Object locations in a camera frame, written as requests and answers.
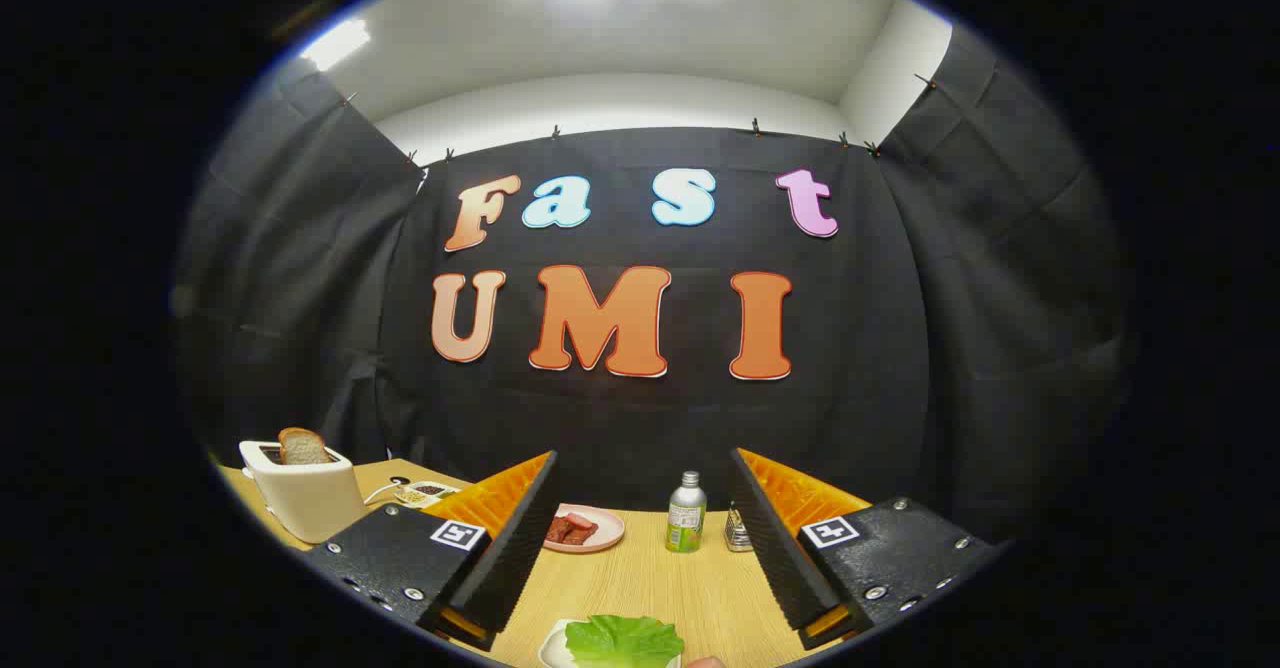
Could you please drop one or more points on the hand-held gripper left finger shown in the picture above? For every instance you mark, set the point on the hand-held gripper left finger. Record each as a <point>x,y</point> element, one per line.
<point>510,558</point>

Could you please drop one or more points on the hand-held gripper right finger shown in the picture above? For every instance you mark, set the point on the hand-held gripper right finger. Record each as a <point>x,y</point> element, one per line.
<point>775,548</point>

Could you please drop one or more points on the green lettuce leaf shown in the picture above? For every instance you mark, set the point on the green lettuce leaf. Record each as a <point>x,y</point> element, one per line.
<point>620,640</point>

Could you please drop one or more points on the toasted bread slice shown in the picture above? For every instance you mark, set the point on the toasted bread slice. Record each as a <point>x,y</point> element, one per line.
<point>303,446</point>

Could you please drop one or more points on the brown meat pieces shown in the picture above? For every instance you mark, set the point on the brown meat pieces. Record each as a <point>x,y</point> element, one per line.
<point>562,533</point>

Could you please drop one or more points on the red sausage piece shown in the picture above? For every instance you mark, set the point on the red sausage piece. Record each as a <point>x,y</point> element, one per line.
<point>580,521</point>

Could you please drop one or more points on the green and silver bottle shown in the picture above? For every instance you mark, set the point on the green and silver bottle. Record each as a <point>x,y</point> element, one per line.
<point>686,528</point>

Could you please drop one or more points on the white rounded triangular plate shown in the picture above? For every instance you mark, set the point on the white rounded triangular plate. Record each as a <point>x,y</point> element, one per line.
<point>552,648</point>

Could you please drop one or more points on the pink plate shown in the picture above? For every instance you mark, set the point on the pink plate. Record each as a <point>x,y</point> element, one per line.
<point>610,533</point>

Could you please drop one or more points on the white divided bean dish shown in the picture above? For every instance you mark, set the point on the white divided bean dish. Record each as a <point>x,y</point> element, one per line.
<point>430,489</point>

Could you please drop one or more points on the black backdrop cloth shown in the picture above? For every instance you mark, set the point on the black backdrop cloth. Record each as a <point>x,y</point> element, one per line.
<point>650,418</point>

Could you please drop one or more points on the cream white toaster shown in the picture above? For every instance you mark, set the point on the cream white toaster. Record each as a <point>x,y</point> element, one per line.
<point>310,503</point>

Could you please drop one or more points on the ceiling light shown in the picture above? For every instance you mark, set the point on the ceiling light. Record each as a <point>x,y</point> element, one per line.
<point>335,43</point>

